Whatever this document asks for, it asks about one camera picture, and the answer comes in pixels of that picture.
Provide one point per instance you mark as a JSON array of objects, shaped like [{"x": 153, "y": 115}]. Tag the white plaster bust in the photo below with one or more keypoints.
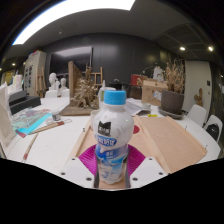
[
  {"x": 63, "y": 84},
  {"x": 53, "y": 80}
]

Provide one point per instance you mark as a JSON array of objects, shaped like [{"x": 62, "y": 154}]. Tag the wooden figure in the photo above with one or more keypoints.
[{"x": 198, "y": 98}]

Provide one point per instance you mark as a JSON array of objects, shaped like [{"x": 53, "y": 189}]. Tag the white canvas panel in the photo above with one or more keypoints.
[{"x": 6, "y": 123}]

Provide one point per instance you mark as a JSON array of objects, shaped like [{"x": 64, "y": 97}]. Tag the golden relief sculpture on board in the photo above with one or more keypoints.
[{"x": 85, "y": 95}]

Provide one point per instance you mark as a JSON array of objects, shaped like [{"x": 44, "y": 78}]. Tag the clear spray bottle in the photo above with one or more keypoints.
[{"x": 102, "y": 95}]

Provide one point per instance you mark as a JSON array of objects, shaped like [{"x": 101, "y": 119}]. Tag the long ceiling light panel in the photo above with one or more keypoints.
[{"x": 73, "y": 10}]

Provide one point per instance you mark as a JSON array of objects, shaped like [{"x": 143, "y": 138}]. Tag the wooden easel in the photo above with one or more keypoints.
[
  {"x": 41, "y": 81},
  {"x": 96, "y": 76}
]

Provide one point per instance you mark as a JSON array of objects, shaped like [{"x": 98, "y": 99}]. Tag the white plaster statue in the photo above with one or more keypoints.
[{"x": 158, "y": 73}]

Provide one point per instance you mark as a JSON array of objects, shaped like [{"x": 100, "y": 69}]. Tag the wooden paint brush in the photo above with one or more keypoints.
[{"x": 46, "y": 127}]

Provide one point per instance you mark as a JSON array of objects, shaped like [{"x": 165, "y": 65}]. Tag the small yellow flat item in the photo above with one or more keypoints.
[{"x": 152, "y": 115}]

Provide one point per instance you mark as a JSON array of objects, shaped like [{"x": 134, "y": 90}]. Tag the black backpack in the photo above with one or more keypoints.
[{"x": 214, "y": 131}]

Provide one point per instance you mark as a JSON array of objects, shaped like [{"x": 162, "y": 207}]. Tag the dried plant in grey pot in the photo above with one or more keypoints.
[{"x": 171, "y": 100}]

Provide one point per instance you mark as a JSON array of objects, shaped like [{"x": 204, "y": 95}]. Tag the brown cardboard box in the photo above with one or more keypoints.
[{"x": 151, "y": 91}]

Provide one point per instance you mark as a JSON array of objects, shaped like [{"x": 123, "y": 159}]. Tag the black flat box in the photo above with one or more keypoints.
[
  {"x": 26, "y": 105},
  {"x": 16, "y": 96}
]

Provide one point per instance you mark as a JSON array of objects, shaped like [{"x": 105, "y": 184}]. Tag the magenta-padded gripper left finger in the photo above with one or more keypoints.
[{"x": 78, "y": 171}]

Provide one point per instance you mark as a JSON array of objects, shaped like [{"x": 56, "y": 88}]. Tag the grey plant saucer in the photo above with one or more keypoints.
[{"x": 171, "y": 115}]

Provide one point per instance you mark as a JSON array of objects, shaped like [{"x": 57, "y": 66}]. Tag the colourful painted book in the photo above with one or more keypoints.
[{"x": 31, "y": 120}]

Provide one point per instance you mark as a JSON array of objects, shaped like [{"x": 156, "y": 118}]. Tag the small paint jar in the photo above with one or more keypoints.
[{"x": 56, "y": 116}]

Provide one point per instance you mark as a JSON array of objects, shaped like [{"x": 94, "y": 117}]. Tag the recessed ceiling spotlights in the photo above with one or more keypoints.
[{"x": 182, "y": 48}]

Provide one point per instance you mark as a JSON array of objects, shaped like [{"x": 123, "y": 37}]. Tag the wooden pencil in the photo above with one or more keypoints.
[{"x": 30, "y": 147}]

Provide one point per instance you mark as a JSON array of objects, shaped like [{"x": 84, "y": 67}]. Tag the red box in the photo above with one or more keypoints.
[{"x": 135, "y": 80}]

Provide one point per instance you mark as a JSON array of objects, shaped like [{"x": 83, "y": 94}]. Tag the printed newspaper sheet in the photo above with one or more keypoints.
[{"x": 133, "y": 107}]

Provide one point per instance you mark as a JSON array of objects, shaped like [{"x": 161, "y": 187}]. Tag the white bottle with blue cap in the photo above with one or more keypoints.
[{"x": 113, "y": 133}]

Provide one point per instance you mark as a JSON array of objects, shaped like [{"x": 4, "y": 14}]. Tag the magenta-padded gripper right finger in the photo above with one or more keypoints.
[{"x": 148, "y": 171}]

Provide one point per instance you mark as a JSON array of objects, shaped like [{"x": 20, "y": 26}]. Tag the black wall screen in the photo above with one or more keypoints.
[{"x": 68, "y": 60}]

